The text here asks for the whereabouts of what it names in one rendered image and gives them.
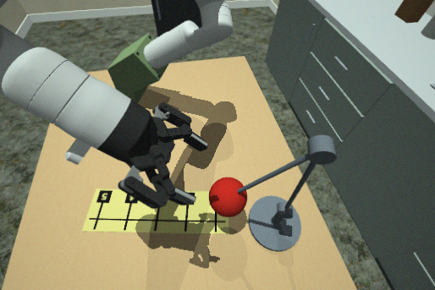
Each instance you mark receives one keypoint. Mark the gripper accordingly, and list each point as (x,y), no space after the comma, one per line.
(136,136)

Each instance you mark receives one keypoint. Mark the grey jointed lamp red head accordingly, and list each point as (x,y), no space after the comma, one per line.
(227,198)

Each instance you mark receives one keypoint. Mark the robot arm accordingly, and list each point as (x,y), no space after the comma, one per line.
(68,92)

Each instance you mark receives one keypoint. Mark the pale yellow numbered strip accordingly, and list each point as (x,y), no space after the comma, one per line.
(108,213)

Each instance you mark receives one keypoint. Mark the pale wooden table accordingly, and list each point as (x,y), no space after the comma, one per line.
(238,99)

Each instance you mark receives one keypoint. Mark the black tall cabinet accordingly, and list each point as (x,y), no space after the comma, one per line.
(163,4)

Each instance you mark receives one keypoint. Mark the dark grey counter cabinet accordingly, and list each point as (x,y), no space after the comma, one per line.
(373,133)

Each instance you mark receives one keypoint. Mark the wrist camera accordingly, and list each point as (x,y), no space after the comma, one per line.
(76,155)

